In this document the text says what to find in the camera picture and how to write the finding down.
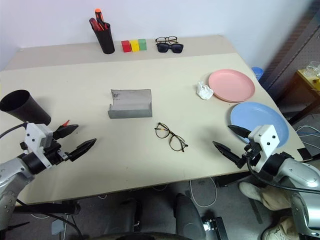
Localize blue floor cable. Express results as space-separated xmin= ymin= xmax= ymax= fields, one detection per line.
xmin=295 ymin=124 xmax=319 ymax=137

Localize black sunglasses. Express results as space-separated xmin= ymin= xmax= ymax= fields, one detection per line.
xmin=156 ymin=42 xmax=185 ymax=55

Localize blue stool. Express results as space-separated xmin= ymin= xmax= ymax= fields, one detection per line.
xmin=250 ymin=66 xmax=264 ymax=81

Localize white sneaker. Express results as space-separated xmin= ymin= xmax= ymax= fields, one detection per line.
xmin=260 ymin=216 xmax=301 ymax=240
xmin=238 ymin=181 xmax=264 ymax=201

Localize blue plate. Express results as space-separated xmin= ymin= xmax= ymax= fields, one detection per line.
xmin=229 ymin=101 xmax=290 ymax=149

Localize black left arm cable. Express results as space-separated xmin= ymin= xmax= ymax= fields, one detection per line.
xmin=0 ymin=121 xmax=28 ymax=139

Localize beige trouser leg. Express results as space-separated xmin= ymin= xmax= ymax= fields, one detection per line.
xmin=259 ymin=185 xmax=294 ymax=211

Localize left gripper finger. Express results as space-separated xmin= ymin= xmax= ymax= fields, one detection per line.
xmin=67 ymin=137 xmax=98 ymax=162
xmin=52 ymin=124 xmax=80 ymax=140

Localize grey glasses case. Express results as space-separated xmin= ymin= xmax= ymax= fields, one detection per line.
xmin=107 ymin=88 xmax=154 ymax=120

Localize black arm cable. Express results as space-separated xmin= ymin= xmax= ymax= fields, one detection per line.
xmin=246 ymin=153 xmax=320 ymax=195
xmin=0 ymin=121 xmax=28 ymax=139

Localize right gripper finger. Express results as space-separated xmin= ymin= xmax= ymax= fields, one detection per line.
xmin=212 ymin=140 xmax=245 ymax=170
xmin=227 ymin=124 xmax=252 ymax=145

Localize tortoiseshell round glasses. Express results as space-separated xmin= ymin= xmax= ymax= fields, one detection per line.
xmin=154 ymin=121 xmax=189 ymax=153

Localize white floor cable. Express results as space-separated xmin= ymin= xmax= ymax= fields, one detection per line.
xmin=188 ymin=177 xmax=217 ymax=208

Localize yellow block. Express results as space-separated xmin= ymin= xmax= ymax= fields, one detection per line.
xmin=129 ymin=39 xmax=140 ymax=53

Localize yellow side table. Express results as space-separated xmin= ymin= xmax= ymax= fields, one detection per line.
xmin=296 ymin=69 xmax=320 ymax=101

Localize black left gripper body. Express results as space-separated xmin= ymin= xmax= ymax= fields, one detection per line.
xmin=45 ymin=141 xmax=70 ymax=166

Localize black box with connector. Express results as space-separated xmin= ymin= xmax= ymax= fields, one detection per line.
xmin=200 ymin=215 xmax=229 ymax=240

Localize dark perforated panel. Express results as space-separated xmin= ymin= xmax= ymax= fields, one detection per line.
xmin=261 ymin=9 xmax=320 ymax=101

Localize black bar under table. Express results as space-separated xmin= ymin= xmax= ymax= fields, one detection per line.
xmin=11 ymin=199 xmax=81 ymax=216

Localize black cup with screwdrivers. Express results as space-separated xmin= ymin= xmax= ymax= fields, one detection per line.
xmin=94 ymin=22 xmax=116 ymax=55

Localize clear glass cup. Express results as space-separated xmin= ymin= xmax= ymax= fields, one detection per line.
xmin=303 ymin=60 xmax=320 ymax=76

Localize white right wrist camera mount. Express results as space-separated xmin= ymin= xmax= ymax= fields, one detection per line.
xmin=248 ymin=124 xmax=280 ymax=173

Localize pink plate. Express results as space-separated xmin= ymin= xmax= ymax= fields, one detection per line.
xmin=207 ymin=68 xmax=256 ymax=104

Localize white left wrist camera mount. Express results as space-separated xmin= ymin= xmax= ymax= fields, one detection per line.
xmin=24 ymin=121 xmax=55 ymax=169

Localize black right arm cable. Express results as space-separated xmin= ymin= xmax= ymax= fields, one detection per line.
xmin=246 ymin=153 xmax=320 ymax=195

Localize empty black cup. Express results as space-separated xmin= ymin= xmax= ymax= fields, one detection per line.
xmin=0 ymin=89 xmax=52 ymax=126

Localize white tissue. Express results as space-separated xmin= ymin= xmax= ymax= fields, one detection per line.
xmin=196 ymin=81 xmax=214 ymax=101

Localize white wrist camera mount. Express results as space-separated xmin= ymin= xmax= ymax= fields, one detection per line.
xmin=248 ymin=124 xmax=280 ymax=173
xmin=24 ymin=121 xmax=55 ymax=169

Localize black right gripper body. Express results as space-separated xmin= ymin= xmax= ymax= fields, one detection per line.
xmin=240 ymin=140 xmax=263 ymax=173

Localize red handled screwdriver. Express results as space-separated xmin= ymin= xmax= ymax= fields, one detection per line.
xmin=88 ymin=17 xmax=101 ymax=32

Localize dark grey rounded shape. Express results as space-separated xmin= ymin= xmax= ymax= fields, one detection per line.
xmin=174 ymin=193 xmax=207 ymax=240

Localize red block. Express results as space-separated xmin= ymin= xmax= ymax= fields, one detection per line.
xmin=121 ymin=40 xmax=132 ymax=54

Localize thin dark framed glasses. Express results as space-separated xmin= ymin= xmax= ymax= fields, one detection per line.
xmin=154 ymin=35 xmax=179 ymax=46

